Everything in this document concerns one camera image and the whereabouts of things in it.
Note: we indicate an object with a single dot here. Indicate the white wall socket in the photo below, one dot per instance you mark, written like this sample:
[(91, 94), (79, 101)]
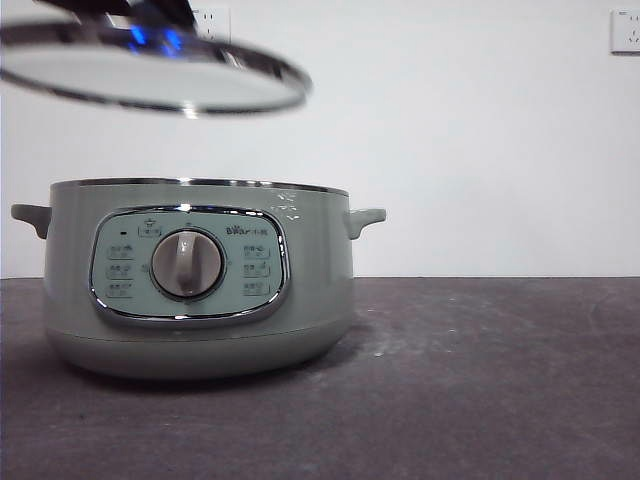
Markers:
[(627, 32), (217, 22)]

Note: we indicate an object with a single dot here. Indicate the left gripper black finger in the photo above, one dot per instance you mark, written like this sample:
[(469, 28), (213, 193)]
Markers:
[(175, 10), (85, 5)]

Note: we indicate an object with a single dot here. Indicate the glass lid with green knob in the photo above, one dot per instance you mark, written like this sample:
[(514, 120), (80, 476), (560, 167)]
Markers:
[(150, 75)]

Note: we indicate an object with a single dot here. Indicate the pale green electric cooking pot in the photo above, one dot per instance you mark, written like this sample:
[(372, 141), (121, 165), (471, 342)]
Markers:
[(320, 280)]

